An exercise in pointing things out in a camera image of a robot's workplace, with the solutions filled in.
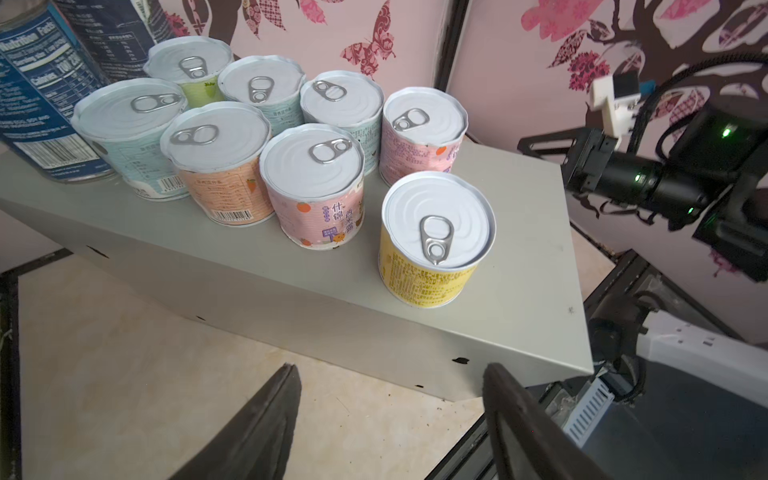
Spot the dark blue tall can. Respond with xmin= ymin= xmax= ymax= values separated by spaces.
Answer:
xmin=54 ymin=0 xmax=175 ymax=82

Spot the light green small can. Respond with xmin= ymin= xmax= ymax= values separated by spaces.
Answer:
xmin=143 ymin=36 xmax=234 ymax=108

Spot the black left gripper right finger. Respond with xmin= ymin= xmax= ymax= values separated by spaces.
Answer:
xmin=482 ymin=363 xmax=608 ymax=479

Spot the blue white label can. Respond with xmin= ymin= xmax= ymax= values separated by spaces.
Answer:
xmin=1 ymin=0 xmax=115 ymax=183

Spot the teal label small can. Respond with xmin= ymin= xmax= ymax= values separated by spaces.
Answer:
xmin=71 ymin=78 xmax=188 ymax=202

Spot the black corrugated cable conduit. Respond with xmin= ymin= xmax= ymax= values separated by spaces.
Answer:
xmin=626 ymin=52 xmax=768 ymax=154

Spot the pale blue small can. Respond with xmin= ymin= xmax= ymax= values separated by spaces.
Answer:
xmin=300 ymin=70 xmax=384 ymax=175

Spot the grey metal cabinet counter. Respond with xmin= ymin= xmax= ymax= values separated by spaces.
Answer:
xmin=1 ymin=143 xmax=593 ymax=401

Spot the pink floral small can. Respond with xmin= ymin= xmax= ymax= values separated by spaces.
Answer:
xmin=379 ymin=87 xmax=469 ymax=185

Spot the white slotted cable duct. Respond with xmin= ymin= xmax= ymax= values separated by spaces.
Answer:
xmin=562 ymin=378 xmax=615 ymax=448

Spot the black aluminium frame rail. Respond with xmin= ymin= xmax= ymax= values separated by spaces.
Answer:
xmin=0 ymin=248 xmax=745 ymax=480

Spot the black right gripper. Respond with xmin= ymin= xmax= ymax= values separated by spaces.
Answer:
xmin=517 ymin=128 xmax=618 ymax=193

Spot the pink label small can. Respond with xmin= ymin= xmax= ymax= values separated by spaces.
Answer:
xmin=259 ymin=123 xmax=365 ymax=251

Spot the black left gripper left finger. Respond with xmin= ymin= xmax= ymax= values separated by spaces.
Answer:
xmin=172 ymin=363 xmax=302 ymax=479

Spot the orange label small can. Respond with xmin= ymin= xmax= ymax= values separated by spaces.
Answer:
xmin=160 ymin=101 xmax=274 ymax=227

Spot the yellow label small can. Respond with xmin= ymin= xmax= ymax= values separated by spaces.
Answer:
xmin=378 ymin=171 xmax=497 ymax=309

